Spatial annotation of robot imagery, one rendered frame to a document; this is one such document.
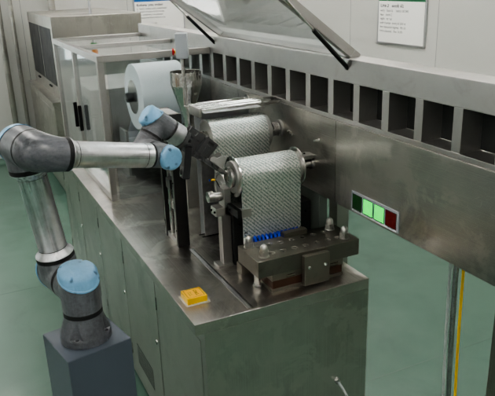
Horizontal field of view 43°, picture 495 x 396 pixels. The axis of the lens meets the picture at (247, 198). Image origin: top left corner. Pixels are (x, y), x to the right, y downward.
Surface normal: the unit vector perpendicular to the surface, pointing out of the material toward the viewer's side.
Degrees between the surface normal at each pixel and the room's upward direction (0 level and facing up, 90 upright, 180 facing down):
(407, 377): 0
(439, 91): 90
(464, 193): 90
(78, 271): 8
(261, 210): 90
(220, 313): 0
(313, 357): 90
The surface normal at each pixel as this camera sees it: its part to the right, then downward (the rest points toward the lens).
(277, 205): 0.44, 0.29
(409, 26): -0.90, 0.17
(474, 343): -0.04, -0.94
